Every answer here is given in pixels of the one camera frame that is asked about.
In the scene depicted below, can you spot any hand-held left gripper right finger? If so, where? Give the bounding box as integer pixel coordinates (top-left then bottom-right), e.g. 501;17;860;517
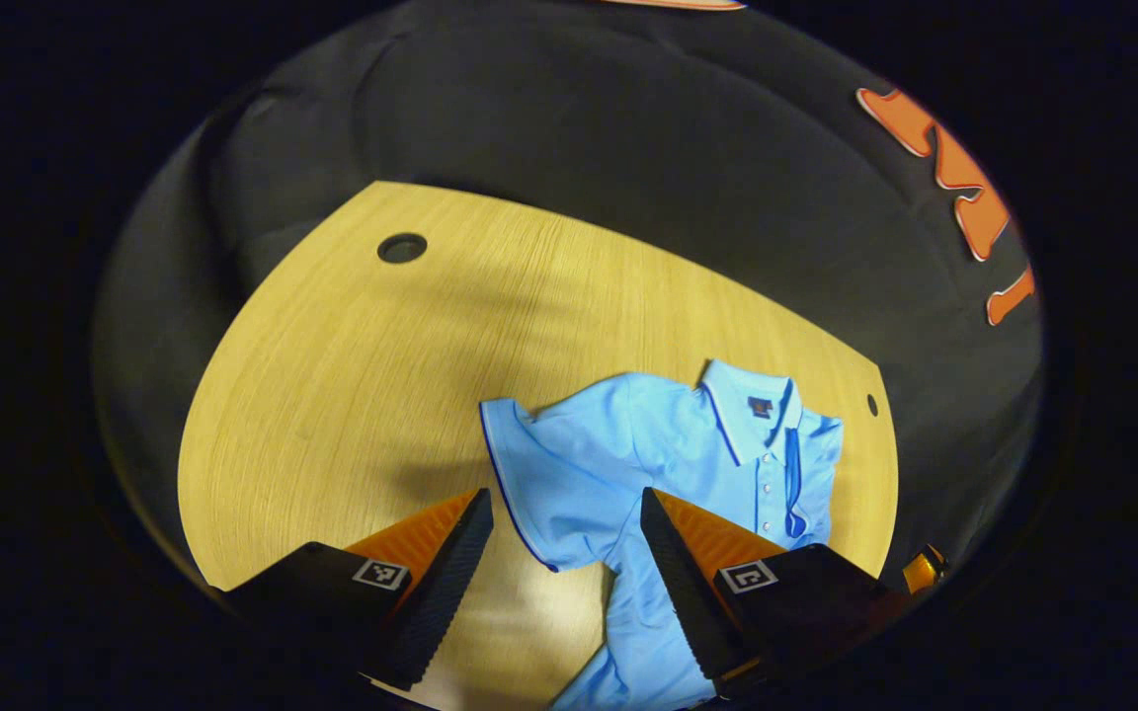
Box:
640;486;911;698

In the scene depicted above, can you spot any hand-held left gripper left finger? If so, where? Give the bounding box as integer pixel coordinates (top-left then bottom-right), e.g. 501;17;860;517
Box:
223;487;495;692

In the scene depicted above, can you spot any light blue T-shirt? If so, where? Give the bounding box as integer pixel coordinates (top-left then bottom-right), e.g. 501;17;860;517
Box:
479;358;845;711

